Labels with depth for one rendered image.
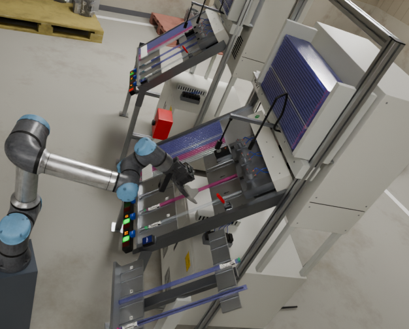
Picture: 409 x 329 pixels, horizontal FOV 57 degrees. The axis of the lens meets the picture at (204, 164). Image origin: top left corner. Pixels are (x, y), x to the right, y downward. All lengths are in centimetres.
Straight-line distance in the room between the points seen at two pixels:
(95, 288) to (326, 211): 143
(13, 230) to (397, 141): 155
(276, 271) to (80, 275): 117
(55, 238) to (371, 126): 198
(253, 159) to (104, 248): 131
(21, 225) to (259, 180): 99
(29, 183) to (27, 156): 28
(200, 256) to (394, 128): 107
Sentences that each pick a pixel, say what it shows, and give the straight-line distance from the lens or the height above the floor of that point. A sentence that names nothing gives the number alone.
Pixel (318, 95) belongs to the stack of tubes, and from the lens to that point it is 147.
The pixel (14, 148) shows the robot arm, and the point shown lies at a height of 117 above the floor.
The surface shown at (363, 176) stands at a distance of 173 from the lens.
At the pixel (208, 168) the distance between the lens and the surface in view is 190.
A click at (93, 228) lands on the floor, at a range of 274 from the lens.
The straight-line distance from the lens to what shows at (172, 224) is 176.
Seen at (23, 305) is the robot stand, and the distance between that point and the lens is 208.
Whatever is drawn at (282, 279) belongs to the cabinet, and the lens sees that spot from 218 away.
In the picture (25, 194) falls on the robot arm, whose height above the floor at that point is 85.
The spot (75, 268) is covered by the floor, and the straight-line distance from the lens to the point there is 254.
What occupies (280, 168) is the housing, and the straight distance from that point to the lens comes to 163.
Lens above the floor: 210
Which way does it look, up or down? 36 degrees down
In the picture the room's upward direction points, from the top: 25 degrees clockwise
